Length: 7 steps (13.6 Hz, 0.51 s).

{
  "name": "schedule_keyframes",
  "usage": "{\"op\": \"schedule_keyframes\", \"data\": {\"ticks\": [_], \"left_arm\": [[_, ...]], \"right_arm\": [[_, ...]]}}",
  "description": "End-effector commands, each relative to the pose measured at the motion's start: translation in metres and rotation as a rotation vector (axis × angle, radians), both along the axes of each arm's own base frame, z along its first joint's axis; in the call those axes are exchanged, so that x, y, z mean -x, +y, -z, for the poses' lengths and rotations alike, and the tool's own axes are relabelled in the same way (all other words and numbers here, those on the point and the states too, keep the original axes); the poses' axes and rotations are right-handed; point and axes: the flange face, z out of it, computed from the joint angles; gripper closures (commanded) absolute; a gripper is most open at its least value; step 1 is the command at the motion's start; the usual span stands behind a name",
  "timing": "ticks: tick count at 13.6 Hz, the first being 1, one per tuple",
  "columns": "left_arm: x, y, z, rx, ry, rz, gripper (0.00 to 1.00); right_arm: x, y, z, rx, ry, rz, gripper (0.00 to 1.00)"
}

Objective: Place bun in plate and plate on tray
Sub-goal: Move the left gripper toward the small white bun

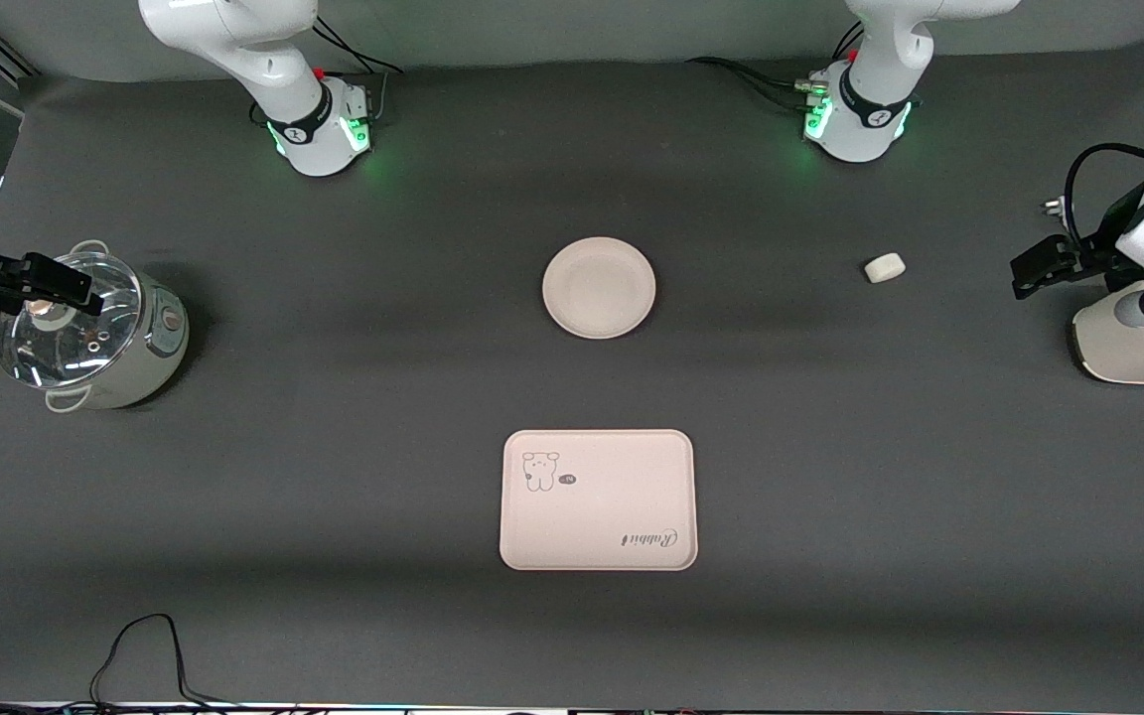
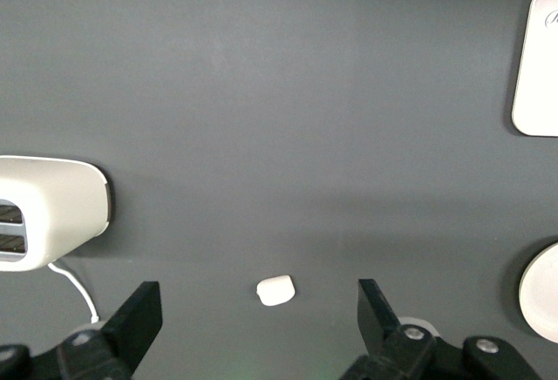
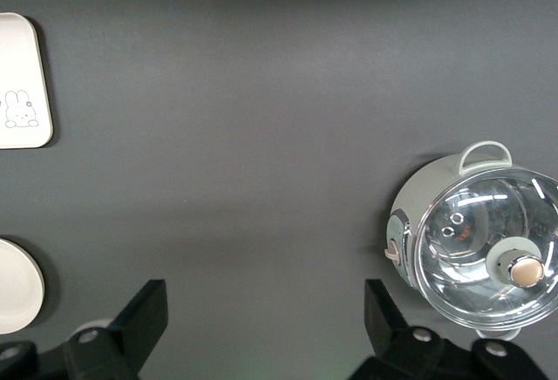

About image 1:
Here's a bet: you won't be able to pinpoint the glass pot lid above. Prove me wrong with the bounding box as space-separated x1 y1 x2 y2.
0 251 143 388

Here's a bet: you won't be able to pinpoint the round beige plate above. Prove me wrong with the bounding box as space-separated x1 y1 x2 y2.
542 236 656 341

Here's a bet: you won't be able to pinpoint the grey metal frame rail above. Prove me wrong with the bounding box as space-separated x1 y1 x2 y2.
0 12 39 80

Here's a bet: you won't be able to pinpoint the pale green electric pot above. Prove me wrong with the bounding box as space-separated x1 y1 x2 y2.
0 238 191 413

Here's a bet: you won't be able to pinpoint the cream white toaster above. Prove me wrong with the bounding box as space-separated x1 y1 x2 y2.
1072 283 1144 384

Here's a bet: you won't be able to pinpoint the beige tray with rabbit print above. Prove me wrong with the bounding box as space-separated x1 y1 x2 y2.
500 429 699 572

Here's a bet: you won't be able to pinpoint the black left arm base cables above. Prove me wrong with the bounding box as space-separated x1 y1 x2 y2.
683 22 866 112

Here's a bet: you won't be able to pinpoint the thin black floor cable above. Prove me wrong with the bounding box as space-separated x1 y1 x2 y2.
88 613 237 712

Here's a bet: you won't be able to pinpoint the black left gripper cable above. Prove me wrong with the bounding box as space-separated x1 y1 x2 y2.
1063 143 1144 249

